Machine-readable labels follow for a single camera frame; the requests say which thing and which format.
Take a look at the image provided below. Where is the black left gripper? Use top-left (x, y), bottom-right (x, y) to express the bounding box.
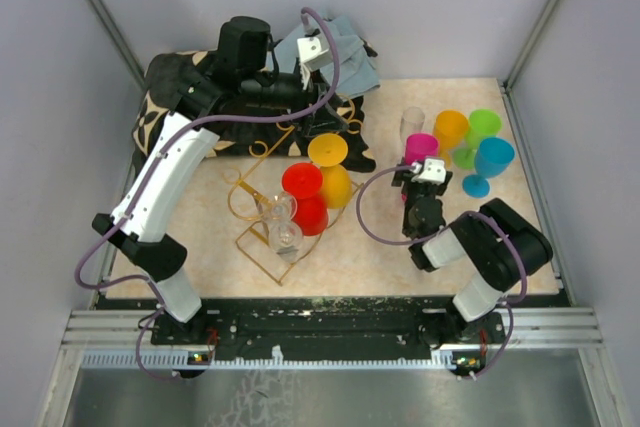
top-left (242, 61), bottom-right (349, 137)

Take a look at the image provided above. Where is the orange yellow wine glass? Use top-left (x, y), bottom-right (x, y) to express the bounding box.
top-left (308, 133), bottom-right (352, 209)

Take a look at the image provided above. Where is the magenta wine glass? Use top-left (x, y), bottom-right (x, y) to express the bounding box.
top-left (399, 132), bottom-right (441, 203)

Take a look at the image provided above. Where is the clear wine glass back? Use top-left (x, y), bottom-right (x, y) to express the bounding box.
top-left (399, 106), bottom-right (425, 157)

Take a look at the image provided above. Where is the clear wine glass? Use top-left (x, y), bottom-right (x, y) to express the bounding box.
top-left (268, 221), bottom-right (303, 263)
top-left (260, 191), bottom-right (297, 224)
top-left (399, 106), bottom-right (425, 157)

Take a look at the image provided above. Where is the blue wine glass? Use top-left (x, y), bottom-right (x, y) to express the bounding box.
top-left (462, 137), bottom-right (516, 198)

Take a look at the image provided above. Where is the green wine glass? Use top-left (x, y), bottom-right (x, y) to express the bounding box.
top-left (453, 109), bottom-right (502, 170)

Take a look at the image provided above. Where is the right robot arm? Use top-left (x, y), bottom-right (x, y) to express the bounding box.
top-left (391, 158), bottom-right (553, 348)

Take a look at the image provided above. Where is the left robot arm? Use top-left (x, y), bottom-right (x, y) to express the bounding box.
top-left (92, 7), bottom-right (340, 344)

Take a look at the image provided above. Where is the red wine glass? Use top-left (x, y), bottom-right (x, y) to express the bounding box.
top-left (281, 162), bottom-right (329, 237)

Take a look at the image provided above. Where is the clear wine glass middle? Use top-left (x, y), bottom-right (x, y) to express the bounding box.
top-left (260, 191), bottom-right (297, 224)

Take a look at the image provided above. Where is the clear wine glass front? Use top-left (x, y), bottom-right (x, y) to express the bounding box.
top-left (268, 221), bottom-right (303, 263)

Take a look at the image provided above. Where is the black cream flower blanket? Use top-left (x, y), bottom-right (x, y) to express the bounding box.
top-left (130, 49), bottom-right (380, 173)

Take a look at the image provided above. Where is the grey blue folded cloth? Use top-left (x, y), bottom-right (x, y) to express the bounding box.
top-left (275, 15), bottom-right (380, 98)

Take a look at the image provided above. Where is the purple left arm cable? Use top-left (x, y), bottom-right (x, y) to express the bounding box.
top-left (73, 6), bottom-right (342, 383)

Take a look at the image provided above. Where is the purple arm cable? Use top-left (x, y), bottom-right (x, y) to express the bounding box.
top-left (73, 6), bottom-right (342, 383)
top-left (355, 161), bottom-right (529, 381)

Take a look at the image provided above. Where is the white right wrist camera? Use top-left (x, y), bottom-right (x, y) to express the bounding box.
top-left (410, 157), bottom-right (447, 185)

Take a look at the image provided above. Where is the gold wire glass rack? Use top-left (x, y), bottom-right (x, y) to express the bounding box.
top-left (221, 91), bottom-right (366, 287)

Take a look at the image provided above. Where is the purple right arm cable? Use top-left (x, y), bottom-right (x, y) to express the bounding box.
top-left (355, 161), bottom-right (529, 381)

